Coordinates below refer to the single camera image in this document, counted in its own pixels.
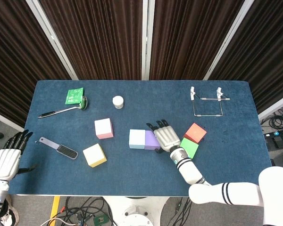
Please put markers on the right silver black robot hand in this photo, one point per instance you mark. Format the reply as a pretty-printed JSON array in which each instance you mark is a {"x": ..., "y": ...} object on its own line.
[{"x": 167, "y": 139}]

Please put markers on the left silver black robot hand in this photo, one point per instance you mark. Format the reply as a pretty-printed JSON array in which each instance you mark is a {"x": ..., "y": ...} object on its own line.
[{"x": 4, "y": 163}]

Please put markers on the purple cube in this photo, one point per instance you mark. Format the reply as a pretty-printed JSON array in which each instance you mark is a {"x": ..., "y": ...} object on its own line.
[{"x": 150, "y": 141}]

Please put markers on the green cube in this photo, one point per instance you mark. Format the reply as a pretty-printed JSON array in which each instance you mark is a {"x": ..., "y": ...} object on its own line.
[{"x": 191, "y": 147}]

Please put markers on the pink cube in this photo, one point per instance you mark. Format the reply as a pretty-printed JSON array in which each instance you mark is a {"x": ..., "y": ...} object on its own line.
[{"x": 103, "y": 128}]

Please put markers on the yellow cube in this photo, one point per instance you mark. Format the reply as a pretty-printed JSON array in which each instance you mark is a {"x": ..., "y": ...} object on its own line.
[{"x": 94, "y": 155}]

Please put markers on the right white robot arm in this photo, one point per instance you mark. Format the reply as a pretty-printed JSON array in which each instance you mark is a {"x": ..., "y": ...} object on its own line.
[{"x": 238, "y": 193}]

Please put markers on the red orange cube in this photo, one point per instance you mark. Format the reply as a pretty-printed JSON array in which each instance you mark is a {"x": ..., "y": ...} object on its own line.
[{"x": 195, "y": 133}]

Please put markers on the light blue cube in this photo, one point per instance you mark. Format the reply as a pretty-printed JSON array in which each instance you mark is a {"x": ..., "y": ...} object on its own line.
[{"x": 136, "y": 139}]

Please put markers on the black trouser leg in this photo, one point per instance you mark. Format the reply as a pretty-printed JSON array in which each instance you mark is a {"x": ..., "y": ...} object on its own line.
[{"x": 6, "y": 206}]

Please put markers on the blue table mat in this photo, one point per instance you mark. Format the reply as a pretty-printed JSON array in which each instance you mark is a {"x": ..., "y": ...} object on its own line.
[{"x": 132, "y": 176}]

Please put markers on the white black shoe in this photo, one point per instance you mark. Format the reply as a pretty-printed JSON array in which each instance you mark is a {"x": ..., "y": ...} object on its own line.
[{"x": 10, "y": 215}]

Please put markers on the small white jar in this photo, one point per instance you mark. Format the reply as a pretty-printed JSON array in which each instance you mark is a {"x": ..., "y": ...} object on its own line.
[{"x": 118, "y": 101}]

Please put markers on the grey brush black bristles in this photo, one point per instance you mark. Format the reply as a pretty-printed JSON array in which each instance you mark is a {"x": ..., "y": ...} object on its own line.
[{"x": 66, "y": 150}]

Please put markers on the green packet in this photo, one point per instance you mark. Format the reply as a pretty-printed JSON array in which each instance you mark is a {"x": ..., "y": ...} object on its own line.
[{"x": 74, "y": 95}]

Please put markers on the brown curtain partition panel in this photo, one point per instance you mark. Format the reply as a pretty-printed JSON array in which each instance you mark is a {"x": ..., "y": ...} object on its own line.
[
  {"x": 92, "y": 35},
  {"x": 191, "y": 35},
  {"x": 268, "y": 47},
  {"x": 9, "y": 58}
]

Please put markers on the green floor circuit board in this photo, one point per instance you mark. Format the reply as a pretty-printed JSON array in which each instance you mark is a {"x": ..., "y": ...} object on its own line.
[{"x": 100, "y": 220}]

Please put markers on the black power strip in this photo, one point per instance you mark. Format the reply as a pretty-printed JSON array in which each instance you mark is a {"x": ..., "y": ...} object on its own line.
[{"x": 277, "y": 133}]

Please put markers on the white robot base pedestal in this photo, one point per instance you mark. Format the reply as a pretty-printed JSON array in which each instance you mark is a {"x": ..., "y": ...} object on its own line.
[{"x": 135, "y": 212}]

